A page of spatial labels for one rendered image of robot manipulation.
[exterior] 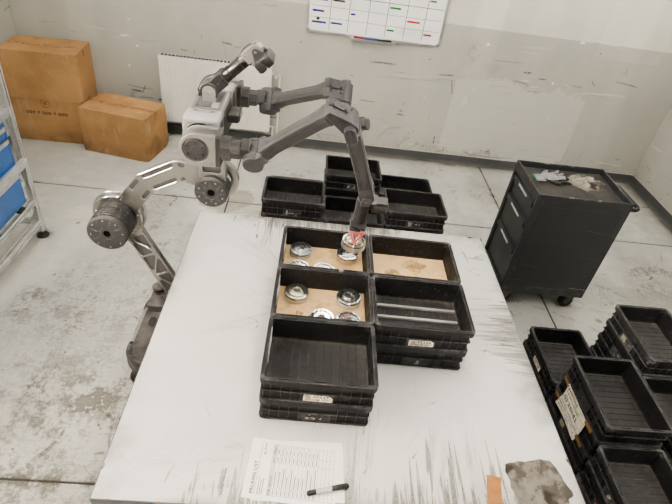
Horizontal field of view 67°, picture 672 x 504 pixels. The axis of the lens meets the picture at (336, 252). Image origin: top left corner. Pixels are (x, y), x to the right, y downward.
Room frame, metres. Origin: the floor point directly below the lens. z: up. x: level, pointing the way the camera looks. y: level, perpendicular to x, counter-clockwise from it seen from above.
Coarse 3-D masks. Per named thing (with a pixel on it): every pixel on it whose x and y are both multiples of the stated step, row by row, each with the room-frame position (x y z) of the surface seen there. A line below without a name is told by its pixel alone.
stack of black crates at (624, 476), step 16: (608, 448) 1.32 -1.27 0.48; (624, 448) 1.33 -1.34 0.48; (640, 448) 1.34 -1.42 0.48; (592, 464) 1.30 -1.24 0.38; (608, 464) 1.24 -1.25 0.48; (624, 464) 1.32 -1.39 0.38; (640, 464) 1.34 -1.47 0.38; (656, 464) 1.32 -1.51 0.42; (592, 480) 1.24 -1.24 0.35; (608, 480) 1.20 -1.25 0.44; (624, 480) 1.25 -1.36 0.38; (640, 480) 1.26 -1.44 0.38; (656, 480) 1.27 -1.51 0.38; (592, 496) 1.20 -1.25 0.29; (608, 496) 1.15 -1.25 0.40; (624, 496) 1.17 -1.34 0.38; (640, 496) 1.18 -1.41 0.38; (656, 496) 1.20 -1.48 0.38
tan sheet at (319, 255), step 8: (288, 248) 1.90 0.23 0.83; (312, 248) 1.93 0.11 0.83; (320, 248) 1.94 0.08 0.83; (288, 256) 1.84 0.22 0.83; (312, 256) 1.87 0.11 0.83; (320, 256) 1.88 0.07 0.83; (328, 256) 1.89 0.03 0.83; (360, 256) 1.93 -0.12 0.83; (312, 264) 1.81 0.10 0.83; (336, 264) 1.84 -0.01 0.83; (352, 264) 1.86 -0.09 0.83; (360, 264) 1.86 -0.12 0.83
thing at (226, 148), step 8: (216, 136) 1.58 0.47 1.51; (224, 136) 1.63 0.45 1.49; (216, 144) 1.57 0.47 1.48; (224, 144) 1.59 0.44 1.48; (232, 144) 1.60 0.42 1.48; (240, 144) 1.65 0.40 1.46; (216, 152) 1.57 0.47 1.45; (224, 152) 1.58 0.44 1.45; (232, 152) 1.59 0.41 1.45; (216, 160) 1.57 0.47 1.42; (224, 160) 1.60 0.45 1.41
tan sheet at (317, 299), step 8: (280, 288) 1.61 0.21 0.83; (280, 296) 1.57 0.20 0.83; (312, 296) 1.60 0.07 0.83; (320, 296) 1.60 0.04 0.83; (328, 296) 1.61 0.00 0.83; (360, 296) 1.64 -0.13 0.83; (280, 304) 1.52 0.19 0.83; (288, 304) 1.52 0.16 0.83; (296, 304) 1.53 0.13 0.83; (304, 304) 1.54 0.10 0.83; (312, 304) 1.55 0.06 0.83; (320, 304) 1.55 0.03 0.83; (328, 304) 1.56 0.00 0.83; (336, 304) 1.57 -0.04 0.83; (360, 304) 1.59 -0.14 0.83; (280, 312) 1.47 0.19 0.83; (288, 312) 1.48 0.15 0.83; (296, 312) 1.49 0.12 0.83; (304, 312) 1.49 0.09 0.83; (336, 312) 1.52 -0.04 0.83; (360, 312) 1.54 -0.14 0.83
